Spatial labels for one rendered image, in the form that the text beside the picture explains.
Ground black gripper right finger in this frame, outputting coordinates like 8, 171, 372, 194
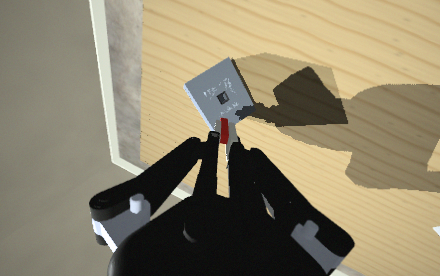
226, 122, 355, 276

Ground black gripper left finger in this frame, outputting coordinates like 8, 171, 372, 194
89, 120, 221, 253

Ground grey block with square hole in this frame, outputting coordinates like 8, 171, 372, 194
183, 57, 256, 131

